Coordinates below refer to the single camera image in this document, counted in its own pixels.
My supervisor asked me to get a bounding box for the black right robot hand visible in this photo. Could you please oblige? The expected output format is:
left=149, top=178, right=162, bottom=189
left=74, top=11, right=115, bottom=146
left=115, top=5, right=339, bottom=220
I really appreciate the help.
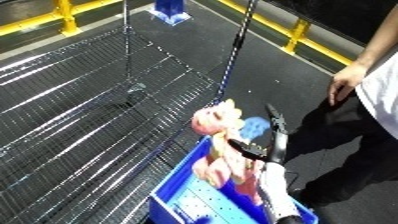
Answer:
left=225, top=103, right=294, bottom=165

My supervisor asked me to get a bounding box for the pink and yellow soft toy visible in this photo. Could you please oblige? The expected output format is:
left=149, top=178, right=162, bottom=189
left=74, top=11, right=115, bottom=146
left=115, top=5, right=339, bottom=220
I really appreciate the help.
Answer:
left=190, top=98, right=276, bottom=205

